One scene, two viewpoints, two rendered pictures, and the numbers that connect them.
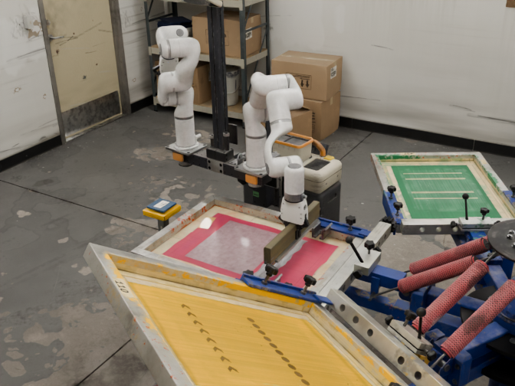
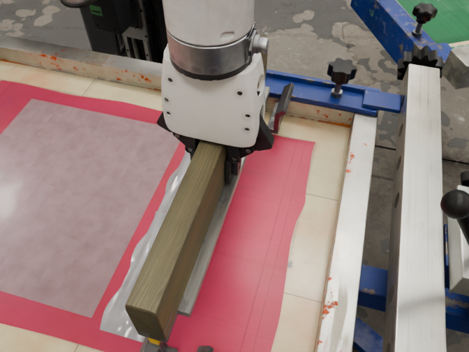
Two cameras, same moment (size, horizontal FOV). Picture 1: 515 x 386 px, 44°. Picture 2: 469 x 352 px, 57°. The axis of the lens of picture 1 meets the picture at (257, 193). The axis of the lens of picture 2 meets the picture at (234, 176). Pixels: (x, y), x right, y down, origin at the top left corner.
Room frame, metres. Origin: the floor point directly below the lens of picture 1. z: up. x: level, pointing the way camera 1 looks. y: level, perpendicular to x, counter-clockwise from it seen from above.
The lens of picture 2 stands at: (1.80, -0.07, 1.48)
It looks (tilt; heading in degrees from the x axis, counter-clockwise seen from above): 51 degrees down; 344
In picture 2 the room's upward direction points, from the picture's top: straight up
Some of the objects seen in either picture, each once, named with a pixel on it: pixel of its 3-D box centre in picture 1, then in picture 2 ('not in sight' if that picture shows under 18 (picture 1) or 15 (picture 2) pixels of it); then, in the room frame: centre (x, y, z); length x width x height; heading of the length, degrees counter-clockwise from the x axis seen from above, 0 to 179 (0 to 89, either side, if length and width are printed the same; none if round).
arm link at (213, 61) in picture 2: (295, 194); (218, 37); (2.12, -0.14, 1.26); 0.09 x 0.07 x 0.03; 58
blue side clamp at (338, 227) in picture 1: (332, 230); (287, 98); (2.34, -0.32, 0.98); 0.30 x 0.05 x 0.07; 59
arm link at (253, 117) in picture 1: (257, 118); not in sight; (2.67, -0.01, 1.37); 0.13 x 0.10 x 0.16; 104
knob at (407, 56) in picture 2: (386, 226); (419, 72); (2.29, -0.54, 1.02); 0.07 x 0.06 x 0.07; 59
